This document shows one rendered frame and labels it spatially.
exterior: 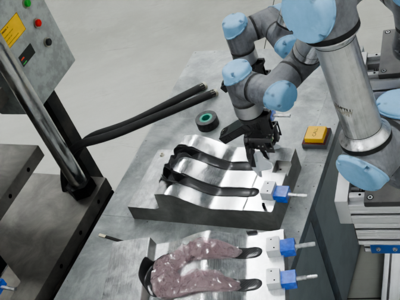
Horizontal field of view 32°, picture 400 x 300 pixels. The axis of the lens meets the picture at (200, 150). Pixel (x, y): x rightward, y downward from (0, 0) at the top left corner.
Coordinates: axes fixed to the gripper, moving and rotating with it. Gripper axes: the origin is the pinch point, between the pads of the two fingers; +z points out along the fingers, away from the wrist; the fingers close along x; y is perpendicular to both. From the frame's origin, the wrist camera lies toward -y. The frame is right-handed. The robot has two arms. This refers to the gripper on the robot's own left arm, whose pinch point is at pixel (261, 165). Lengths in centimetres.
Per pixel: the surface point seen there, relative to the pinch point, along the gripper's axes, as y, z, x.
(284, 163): -0.1, 13.5, 13.4
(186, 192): -25.6, 9.3, -4.2
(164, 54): -150, 101, 186
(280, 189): 3.0, 10.5, 0.4
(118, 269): -35, 10, -34
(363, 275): 6, 101, 36
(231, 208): -10.6, 12.4, -6.5
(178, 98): -52, 17, 47
